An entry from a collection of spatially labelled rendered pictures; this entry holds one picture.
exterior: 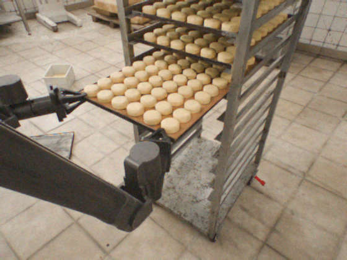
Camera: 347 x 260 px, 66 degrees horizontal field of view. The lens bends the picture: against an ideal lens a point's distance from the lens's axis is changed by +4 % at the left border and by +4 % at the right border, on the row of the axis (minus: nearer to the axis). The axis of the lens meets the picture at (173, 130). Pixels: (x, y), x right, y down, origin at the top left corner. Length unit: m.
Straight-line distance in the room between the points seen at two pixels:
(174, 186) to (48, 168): 1.30
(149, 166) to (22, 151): 0.24
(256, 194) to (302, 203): 0.27
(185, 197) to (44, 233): 0.82
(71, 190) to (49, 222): 1.42
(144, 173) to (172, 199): 1.05
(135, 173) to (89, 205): 0.11
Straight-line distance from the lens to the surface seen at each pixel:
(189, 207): 1.51
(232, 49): 0.92
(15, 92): 0.82
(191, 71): 0.95
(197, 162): 1.74
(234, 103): 0.85
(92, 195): 0.40
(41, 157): 0.32
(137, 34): 1.06
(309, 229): 1.79
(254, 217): 1.72
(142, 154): 0.49
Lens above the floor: 1.40
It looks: 39 degrees down
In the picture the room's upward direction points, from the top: straight up
